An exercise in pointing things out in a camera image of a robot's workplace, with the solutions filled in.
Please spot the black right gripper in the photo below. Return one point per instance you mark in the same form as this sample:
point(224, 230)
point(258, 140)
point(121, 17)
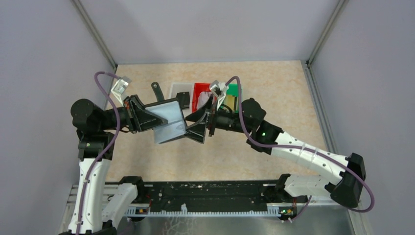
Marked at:
point(211, 117)

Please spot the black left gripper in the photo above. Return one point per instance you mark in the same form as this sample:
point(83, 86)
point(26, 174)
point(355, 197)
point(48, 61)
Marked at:
point(132, 113)

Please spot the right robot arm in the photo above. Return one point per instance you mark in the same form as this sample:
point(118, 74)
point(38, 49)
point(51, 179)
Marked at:
point(339, 177)

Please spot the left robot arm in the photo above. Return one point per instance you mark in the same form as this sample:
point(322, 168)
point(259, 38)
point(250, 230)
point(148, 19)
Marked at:
point(97, 131)

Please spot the silver VIP card stack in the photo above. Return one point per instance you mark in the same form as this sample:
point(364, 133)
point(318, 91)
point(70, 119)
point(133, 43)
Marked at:
point(204, 98)

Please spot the black VIP card stack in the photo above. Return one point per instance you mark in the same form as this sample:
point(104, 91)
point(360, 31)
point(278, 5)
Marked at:
point(183, 99)

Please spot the gold VIP card stack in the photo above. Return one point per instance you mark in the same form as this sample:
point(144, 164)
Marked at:
point(231, 101)

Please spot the red plastic bin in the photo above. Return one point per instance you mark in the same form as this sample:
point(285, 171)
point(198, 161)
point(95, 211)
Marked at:
point(197, 88)

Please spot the white plastic bin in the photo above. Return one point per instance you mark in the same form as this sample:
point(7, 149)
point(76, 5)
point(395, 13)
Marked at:
point(177, 87)

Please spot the green plastic bin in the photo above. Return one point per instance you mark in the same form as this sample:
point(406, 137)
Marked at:
point(233, 90)

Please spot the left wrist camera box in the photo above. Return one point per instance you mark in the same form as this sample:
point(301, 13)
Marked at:
point(119, 89)

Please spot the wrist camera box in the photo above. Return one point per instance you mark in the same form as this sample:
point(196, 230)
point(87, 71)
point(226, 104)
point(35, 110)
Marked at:
point(119, 89)
point(219, 90)

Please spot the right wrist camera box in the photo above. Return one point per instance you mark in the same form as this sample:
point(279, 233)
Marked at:
point(219, 90)

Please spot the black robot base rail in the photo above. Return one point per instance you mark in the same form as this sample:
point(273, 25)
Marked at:
point(212, 199)

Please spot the grey aluminium frame rail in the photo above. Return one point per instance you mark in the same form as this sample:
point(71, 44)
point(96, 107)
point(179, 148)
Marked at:
point(342, 76)

